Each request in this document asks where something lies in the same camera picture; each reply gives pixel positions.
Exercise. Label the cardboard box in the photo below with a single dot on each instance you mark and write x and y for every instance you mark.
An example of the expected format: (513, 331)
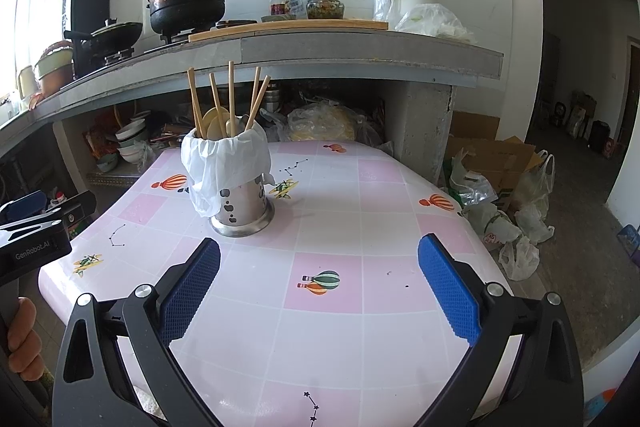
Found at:
(495, 147)

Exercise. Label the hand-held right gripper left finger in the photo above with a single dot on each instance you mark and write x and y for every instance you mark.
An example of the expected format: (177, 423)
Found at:
(192, 292)

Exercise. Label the perforated metal shelf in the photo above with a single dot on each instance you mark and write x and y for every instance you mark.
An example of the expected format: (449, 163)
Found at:
(115, 179)

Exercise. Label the kitchen window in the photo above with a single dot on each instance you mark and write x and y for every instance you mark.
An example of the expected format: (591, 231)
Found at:
(7, 32)

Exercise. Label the white knotted plastic bag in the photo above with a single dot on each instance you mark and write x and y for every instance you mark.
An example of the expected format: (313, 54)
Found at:
(520, 259)

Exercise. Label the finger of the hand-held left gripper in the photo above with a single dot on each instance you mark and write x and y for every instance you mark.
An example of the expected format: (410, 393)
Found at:
(22, 207)
(75, 209)

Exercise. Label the blue packet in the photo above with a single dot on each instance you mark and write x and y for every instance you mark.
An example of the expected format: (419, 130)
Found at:
(302, 4)

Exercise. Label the glass pickle jar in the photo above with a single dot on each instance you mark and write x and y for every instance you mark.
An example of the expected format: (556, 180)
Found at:
(325, 7)

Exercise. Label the steel utensil holder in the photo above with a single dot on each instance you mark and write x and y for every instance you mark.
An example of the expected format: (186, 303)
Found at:
(245, 207)

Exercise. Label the red packets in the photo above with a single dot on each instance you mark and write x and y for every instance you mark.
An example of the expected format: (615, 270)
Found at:
(102, 139)

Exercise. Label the small steel spoon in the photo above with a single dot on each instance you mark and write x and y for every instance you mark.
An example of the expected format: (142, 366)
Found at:
(233, 123)

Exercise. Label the gas stove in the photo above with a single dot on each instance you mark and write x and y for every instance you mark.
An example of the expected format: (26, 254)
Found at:
(175, 39)

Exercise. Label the yellow-filled plastic bag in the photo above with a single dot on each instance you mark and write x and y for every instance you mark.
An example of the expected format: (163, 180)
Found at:
(322, 122)

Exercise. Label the steel pot stack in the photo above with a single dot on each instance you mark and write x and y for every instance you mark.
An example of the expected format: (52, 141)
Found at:
(271, 101)

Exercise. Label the wooden cutting board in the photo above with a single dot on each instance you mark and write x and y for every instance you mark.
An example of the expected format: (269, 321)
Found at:
(300, 27)

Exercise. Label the green bowl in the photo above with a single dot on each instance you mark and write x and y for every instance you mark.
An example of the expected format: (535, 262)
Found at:
(107, 163)

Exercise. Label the large steel spoon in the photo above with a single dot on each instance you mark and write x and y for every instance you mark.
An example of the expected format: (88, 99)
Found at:
(244, 122)

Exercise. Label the black wok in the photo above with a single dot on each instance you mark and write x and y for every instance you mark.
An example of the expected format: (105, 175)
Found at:
(112, 38)

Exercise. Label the stack of white bowls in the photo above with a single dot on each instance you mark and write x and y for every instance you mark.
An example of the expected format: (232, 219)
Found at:
(131, 139)

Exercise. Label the blue box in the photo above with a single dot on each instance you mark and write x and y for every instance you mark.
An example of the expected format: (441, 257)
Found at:
(630, 247)

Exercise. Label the glass wok lid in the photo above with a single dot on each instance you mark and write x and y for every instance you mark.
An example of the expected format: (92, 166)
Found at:
(117, 26)

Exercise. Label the crumpled white plastic bag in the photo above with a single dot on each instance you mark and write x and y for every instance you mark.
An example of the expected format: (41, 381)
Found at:
(435, 22)

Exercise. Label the crumpled clear plastic bag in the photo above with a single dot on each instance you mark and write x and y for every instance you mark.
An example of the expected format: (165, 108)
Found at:
(470, 187)

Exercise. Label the white mug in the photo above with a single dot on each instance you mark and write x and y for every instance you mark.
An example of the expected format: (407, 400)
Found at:
(26, 82)

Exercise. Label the person's left hand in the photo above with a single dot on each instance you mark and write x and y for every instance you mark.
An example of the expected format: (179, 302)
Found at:
(25, 342)

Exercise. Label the black case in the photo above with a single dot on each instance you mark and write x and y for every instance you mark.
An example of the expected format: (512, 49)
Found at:
(600, 137)

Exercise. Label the black cooking pot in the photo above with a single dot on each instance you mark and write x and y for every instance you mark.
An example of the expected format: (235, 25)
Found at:
(187, 9)

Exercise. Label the brown clay pot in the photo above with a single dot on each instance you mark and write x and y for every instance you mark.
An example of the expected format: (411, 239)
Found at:
(57, 87)

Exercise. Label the cream enamel basin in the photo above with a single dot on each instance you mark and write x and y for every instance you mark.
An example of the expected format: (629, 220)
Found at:
(55, 64)

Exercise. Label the steel holder with white bag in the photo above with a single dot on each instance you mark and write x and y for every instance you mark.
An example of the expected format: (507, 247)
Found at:
(225, 157)

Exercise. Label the knotted clear plastic bag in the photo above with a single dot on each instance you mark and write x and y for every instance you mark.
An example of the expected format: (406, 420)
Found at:
(145, 157)

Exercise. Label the black box appliance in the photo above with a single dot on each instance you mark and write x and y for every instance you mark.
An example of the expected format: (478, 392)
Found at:
(90, 17)

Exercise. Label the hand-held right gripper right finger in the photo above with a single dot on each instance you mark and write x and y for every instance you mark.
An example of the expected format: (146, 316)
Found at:
(450, 292)

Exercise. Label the group of bamboo chopsticks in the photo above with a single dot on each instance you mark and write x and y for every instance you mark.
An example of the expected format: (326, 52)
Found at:
(231, 87)

